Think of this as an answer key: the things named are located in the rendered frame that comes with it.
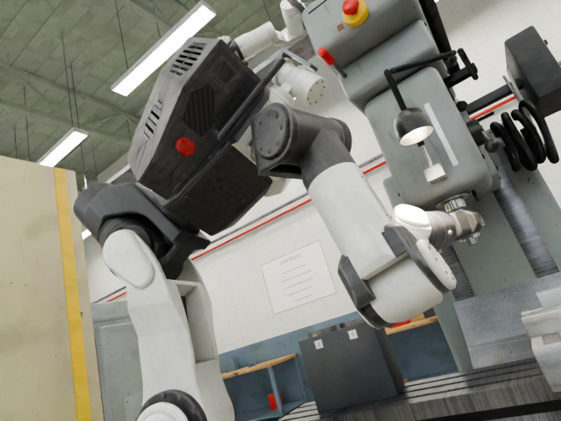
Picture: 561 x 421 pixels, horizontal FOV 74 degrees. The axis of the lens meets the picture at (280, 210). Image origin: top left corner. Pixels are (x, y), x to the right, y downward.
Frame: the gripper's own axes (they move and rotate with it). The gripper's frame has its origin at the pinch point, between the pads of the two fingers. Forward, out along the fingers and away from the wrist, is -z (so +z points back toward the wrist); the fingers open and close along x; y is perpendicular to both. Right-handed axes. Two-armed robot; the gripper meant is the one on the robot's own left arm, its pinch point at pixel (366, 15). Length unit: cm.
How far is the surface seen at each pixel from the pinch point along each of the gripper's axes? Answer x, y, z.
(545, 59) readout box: -11, -8, -49
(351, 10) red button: 25.8, -19.0, -3.7
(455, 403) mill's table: 8, -98, -37
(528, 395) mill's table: 11, -92, -48
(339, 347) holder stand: -5, -96, -9
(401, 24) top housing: 14.8, -14.8, -13.2
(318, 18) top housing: 19.4, -15.6, 6.6
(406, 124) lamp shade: 25, -46, -20
